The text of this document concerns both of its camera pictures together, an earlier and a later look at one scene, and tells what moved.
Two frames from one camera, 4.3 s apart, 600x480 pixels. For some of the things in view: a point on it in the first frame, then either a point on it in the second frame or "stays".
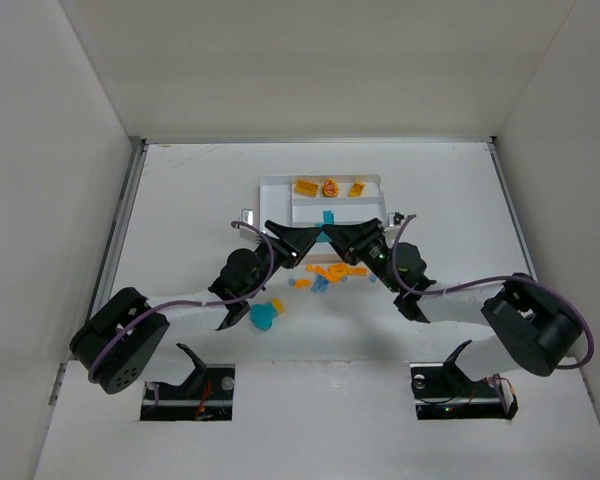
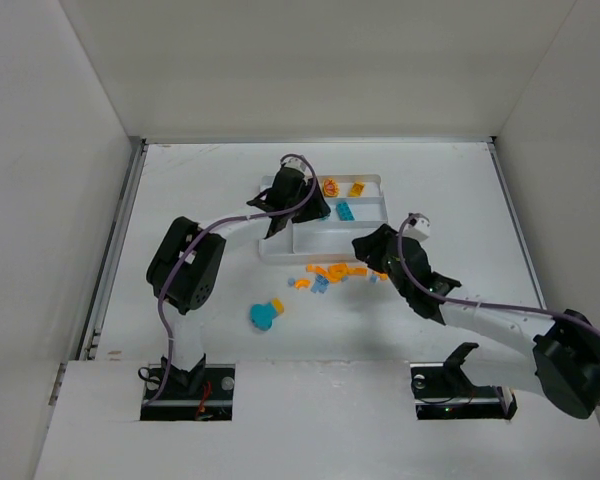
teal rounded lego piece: (262, 315) stays
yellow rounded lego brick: (356, 189) stays
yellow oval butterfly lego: (330, 188) stays
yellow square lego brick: (279, 305) stays
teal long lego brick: (328, 217) -> (344, 212)
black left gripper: (282, 246) -> (300, 201)
